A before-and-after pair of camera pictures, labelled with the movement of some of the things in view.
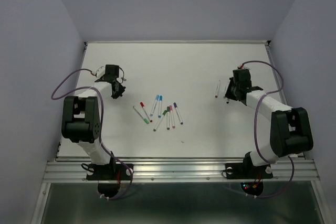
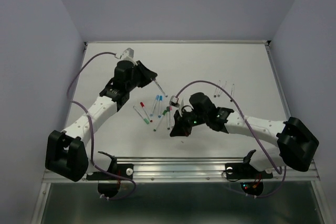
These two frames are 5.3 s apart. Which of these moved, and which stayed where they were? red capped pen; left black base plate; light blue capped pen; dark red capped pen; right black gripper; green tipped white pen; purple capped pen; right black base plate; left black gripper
Moved: right black gripper; left black gripper; purple capped pen
Stayed: red capped pen; right black base plate; dark red capped pen; left black base plate; green tipped white pen; light blue capped pen
